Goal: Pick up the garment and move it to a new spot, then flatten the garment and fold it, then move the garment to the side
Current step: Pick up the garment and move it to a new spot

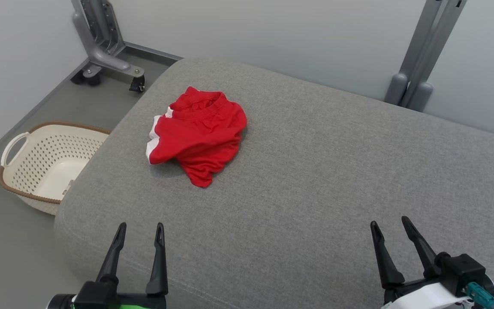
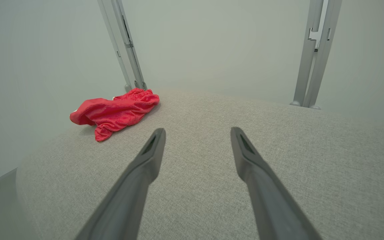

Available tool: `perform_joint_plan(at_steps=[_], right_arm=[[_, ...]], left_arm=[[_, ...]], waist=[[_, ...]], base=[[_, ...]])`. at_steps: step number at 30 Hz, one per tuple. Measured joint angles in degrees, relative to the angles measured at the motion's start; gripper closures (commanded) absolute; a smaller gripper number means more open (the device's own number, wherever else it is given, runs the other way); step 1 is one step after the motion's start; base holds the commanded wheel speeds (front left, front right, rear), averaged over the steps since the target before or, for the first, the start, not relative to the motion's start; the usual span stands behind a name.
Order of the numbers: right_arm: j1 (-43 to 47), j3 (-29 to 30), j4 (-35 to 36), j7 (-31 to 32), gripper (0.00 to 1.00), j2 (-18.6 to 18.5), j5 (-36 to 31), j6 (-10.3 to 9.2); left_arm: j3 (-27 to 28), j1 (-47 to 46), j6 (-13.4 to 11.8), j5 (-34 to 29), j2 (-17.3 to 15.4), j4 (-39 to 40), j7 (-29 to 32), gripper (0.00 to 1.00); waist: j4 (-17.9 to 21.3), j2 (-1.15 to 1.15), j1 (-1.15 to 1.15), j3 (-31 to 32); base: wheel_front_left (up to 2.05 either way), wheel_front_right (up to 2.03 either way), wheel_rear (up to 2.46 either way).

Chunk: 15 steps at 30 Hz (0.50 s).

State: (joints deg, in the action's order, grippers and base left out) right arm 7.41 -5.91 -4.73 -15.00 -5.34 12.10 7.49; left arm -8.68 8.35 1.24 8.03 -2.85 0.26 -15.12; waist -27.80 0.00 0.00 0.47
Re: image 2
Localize grey partition frame with casters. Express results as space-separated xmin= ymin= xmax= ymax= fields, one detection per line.
xmin=98 ymin=0 xmax=147 ymax=93

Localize grey double partition post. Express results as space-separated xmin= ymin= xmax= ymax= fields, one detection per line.
xmin=290 ymin=0 xmax=343 ymax=110

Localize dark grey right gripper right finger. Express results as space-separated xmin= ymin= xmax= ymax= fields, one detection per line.
xmin=230 ymin=127 xmax=322 ymax=240

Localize red shorts with white stripe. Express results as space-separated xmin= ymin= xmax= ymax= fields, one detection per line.
xmin=70 ymin=88 xmax=160 ymax=142

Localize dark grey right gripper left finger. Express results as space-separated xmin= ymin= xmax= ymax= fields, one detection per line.
xmin=75 ymin=128 xmax=166 ymax=240

